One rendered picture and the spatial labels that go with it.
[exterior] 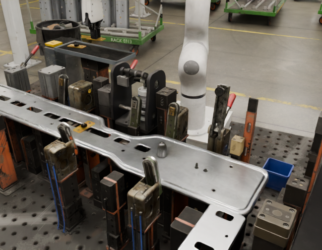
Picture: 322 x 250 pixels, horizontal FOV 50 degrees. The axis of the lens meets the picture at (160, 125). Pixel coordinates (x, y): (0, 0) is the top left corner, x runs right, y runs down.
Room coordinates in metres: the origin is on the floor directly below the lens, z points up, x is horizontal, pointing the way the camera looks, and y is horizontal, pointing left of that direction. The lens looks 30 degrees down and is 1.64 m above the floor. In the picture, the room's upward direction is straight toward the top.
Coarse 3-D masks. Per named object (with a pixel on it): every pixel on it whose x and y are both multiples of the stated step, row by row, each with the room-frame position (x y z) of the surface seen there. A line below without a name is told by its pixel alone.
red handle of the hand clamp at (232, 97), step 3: (231, 96) 1.06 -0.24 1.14; (234, 96) 1.06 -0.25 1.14; (228, 99) 1.05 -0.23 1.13; (231, 99) 1.05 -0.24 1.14; (234, 99) 1.05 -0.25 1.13; (228, 102) 1.04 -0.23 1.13; (231, 102) 1.04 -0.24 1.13; (228, 105) 1.03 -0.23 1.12; (231, 105) 1.03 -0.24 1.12; (228, 108) 1.02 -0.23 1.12; (228, 111) 1.02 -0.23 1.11; (225, 117) 1.00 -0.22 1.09; (216, 126) 0.97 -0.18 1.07; (216, 129) 0.96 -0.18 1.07; (216, 132) 0.96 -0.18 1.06
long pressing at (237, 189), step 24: (24, 96) 1.37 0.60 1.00; (24, 120) 1.15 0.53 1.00; (48, 120) 1.15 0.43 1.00; (72, 120) 1.15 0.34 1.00; (96, 120) 1.15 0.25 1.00; (96, 144) 0.98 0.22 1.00; (120, 144) 0.98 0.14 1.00; (144, 144) 0.98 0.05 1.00; (168, 144) 0.98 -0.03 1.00; (120, 168) 0.86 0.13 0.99; (168, 168) 0.84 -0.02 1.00; (192, 168) 0.84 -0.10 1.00; (216, 168) 0.84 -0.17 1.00; (240, 168) 0.84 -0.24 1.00; (192, 192) 0.74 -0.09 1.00; (216, 192) 0.73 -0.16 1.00; (240, 192) 0.73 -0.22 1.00
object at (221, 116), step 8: (216, 88) 0.96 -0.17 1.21; (224, 88) 0.98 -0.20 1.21; (216, 96) 0.98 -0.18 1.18; (224, 96) 0.97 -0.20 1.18; (216, 104) 0.98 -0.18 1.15; (224, 104) 0.96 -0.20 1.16; (216, 112) 0.98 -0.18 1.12; (224, 112) 0.96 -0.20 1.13; (216, 120) 0.97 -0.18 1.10; (224, 120) 0.97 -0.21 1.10
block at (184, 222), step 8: (192, 208) 0.69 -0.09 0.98; (184, 216) 0.66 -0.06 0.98; (192, 216) 0.66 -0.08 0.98; (200, 216) 0.66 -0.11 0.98; (176, 224) 0.63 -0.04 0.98; (184, 224) 0.63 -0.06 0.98; (192, 224) 0.63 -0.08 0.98; (176, 232) 0.62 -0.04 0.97; (184, 232) 0.61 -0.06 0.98; (176, 240) 0.62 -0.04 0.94; (176, 248) 0.62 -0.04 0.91; (200, 248) 0.65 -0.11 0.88
